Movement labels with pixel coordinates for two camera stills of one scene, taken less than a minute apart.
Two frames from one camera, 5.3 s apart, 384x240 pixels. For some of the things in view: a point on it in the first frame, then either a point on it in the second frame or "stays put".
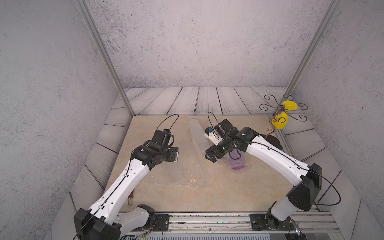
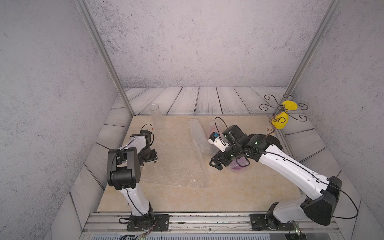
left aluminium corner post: x=84 y=10 stays put
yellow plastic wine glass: x=280 y=120 stays put
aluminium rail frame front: x=315 y=222 stays put
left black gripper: x=174 y=154 -> x=154 y=157
